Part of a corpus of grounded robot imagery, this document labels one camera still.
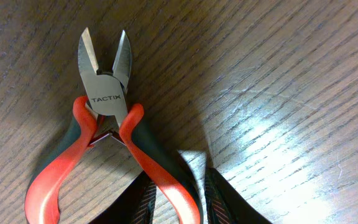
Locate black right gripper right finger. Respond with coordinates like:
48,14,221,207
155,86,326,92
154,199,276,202
204,167,271,224

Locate red handled pliers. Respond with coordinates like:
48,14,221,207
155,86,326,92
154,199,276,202
24,30,204,224

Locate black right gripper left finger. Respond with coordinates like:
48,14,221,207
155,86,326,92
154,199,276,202
90,171,157,224

